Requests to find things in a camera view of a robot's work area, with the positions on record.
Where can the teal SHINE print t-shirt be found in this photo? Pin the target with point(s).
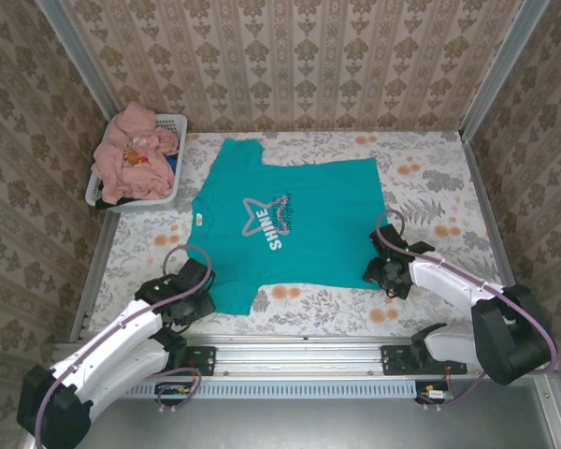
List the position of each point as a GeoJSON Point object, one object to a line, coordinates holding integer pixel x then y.
{"type": "Point", "coordinates": [318, 196]}

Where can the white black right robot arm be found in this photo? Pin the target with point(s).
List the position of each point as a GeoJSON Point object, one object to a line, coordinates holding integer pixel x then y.
{"type": "Point", "coordinates": [449, 280]}

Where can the black connector block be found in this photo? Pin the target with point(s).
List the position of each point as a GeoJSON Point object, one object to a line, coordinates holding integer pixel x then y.
{"type": "Point", "coordinates": [173, 393]}
{"type": "Point", "coordinates": [432, 395]}

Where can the floral print tablecloth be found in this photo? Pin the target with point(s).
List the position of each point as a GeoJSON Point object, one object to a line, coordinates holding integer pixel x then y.
{"type": "Point", "coordinates": [425, 178]}

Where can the white plastic laundry basket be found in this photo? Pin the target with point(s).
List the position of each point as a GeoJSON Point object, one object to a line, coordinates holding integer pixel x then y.
{"type": "Point", "coordinates": [140, 206]}

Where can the black garment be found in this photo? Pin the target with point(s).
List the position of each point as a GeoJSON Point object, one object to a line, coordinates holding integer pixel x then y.
{"type": "Point", "coordinates": [104, 204]}

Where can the pink t-shirt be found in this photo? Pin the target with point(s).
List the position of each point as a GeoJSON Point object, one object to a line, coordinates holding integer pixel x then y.
{"type": "Point", "coordinates": [135, 178]}

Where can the blue garment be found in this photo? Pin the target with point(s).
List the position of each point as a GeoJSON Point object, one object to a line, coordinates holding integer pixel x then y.
{"type": "Point", "coordinates": [172, 163]}

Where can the grey metal base panel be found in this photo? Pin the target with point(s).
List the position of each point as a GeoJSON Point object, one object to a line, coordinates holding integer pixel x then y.
{"type": "Point", "coordinates": [308, 425]}

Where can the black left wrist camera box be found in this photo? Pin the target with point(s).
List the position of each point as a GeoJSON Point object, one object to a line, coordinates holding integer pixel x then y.
{"type": "Point", "coordinates": [194, 273]}

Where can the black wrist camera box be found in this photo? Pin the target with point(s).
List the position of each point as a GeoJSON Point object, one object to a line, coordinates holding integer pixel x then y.
{"type": "Point", "coordinates": [389, 236]}
{"type": "Point", "coordinates": [194, 273]}

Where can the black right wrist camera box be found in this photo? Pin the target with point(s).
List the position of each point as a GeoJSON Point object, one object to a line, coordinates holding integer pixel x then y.
{"type": "Point", "coordinates": [389, 236]}

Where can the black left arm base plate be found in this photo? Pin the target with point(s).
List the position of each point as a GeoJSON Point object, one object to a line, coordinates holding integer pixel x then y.
{"type": "Point", "coordinates": [201, 360]}

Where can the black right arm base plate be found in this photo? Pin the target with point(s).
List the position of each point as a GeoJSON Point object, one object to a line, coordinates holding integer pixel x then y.
{"type": "Point", "coordinates": [395, 360]}

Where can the aluminium mounting rail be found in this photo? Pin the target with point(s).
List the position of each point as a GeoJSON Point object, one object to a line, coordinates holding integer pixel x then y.
{"type": "Point", "coordinates": [299, 357]}

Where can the aluminium frame post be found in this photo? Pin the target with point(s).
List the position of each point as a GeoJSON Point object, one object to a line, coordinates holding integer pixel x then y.
{"type": "Point", "coordinates": [500, 70]}
{"type": "Point", "coordinates": [75, 51]}

